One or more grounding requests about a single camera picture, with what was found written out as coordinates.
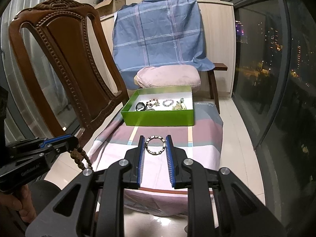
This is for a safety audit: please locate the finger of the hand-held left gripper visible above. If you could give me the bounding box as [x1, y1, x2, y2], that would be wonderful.
[37, 148, 68, 165]
[41, 134, 80, 153]

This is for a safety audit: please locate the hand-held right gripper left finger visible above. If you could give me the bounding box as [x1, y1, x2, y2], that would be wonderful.
[25, 135, 146, 237]

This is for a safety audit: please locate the red and pink bead bracelet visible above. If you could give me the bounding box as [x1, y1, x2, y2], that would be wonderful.
[144, 99, 161, 109]

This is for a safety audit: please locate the white braided strap watch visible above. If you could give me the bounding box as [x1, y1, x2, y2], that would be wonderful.
[172, 98, 188, 110]

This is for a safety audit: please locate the brown cardboard carton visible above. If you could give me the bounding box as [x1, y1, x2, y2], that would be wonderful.
[94, 0, 127, 16]

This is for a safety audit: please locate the blue plaid cloth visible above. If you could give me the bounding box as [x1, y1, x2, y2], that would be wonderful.
[112, 0, 216, 76]

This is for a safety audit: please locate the pink pillow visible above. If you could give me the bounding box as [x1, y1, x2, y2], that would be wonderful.
[136, 65, 201, 89]

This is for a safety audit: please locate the brown bead bracelet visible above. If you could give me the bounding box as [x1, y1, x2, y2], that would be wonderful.
[69, 145, 94, 172]

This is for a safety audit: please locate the carved wooden chair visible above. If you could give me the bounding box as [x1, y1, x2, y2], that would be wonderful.
[8, 0, 130, 149]

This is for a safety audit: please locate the green cardboard box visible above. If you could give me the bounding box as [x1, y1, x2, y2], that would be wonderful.
[120, 85, 194, 127]

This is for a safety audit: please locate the glass window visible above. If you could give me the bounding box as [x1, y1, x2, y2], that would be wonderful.
[232, 0, 316, 237]

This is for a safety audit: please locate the person's left hand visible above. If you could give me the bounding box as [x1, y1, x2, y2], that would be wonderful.
[0, 184, 37, 225]

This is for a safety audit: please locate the pastel plaid sheet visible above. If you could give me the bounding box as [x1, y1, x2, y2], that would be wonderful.
[86, 101, 224, 215]

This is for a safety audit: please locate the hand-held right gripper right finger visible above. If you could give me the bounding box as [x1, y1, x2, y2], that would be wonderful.
[166, 135, 288, 237]

